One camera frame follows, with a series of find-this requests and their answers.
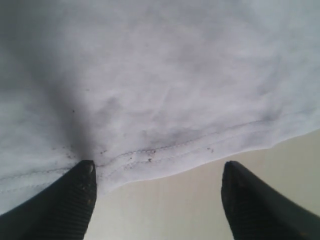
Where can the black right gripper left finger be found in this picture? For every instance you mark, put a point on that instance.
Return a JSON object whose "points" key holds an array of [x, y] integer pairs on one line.
{"points": [[62, 211]]}

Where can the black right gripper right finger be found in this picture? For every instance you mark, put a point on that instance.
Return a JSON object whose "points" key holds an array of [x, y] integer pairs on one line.
{"points": [[256, 211]]}

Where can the white t-shirt red lettering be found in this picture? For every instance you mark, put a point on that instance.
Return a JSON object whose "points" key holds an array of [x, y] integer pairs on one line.
{"points": [[149, 88]]}

